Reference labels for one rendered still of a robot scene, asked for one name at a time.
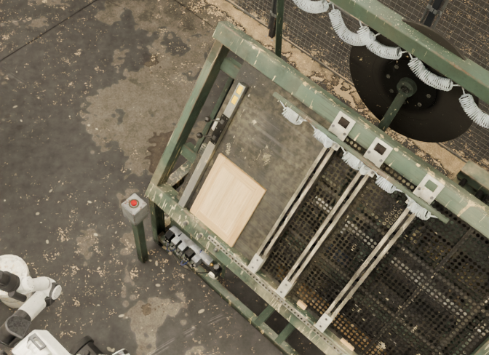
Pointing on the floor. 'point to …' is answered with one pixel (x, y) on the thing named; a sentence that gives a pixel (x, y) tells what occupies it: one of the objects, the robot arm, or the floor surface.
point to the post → (140, 242)
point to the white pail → (10, 262)
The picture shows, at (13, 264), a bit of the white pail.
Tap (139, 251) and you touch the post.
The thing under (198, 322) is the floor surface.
